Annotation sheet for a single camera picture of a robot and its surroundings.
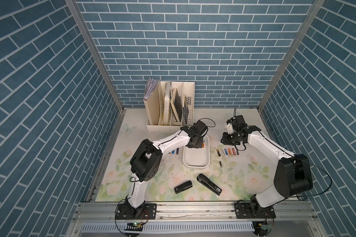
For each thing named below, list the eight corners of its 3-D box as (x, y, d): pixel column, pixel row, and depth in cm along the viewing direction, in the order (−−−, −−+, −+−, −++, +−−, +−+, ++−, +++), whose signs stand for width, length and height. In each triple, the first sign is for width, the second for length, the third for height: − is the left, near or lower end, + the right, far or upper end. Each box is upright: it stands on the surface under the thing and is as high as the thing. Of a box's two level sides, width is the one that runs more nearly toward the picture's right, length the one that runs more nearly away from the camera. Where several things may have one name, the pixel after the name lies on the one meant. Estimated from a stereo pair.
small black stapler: (175, 194, 81) (175, 192, 78) (174, 189, 83) (173, 188, 80) (192, 186, 84) (193, 184, 81) (190, 182, 85) (191, 180, 82)
